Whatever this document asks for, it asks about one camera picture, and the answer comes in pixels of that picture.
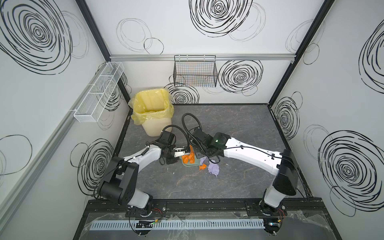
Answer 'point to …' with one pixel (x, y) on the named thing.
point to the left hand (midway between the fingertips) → (178, 153)
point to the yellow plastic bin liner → (151, 104)
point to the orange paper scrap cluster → (185, 158)
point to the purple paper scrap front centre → (213, 168)
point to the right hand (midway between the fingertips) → (196, 151)
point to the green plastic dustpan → (197, 162)
